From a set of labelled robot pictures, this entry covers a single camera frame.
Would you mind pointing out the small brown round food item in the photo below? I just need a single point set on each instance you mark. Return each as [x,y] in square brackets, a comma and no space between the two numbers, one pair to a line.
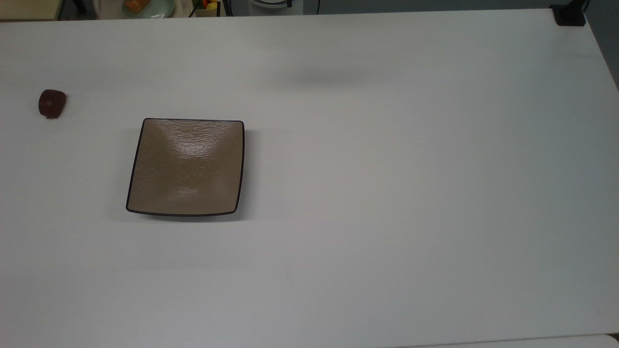
[51,103]

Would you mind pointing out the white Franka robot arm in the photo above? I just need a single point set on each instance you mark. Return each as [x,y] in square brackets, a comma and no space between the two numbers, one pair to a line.
[271,3]

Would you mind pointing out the square tan ceramic plate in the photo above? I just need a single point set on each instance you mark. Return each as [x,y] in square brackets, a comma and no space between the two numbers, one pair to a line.
[186,169]

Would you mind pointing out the pale green round plate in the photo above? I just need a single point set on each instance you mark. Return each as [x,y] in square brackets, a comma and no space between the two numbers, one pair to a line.
[162,8]

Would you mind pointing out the small box of fruit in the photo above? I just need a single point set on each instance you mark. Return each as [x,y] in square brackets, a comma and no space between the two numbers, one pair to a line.
[208,9]

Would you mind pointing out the orange bread piece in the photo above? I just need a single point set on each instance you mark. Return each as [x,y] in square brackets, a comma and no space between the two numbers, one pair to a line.
[136,5]

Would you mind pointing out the black table clamp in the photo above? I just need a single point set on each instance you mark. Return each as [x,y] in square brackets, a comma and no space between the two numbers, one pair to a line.
[569,15]

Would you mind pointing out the beige cabinet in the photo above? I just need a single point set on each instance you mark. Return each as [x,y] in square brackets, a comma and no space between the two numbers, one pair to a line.
[26,8]

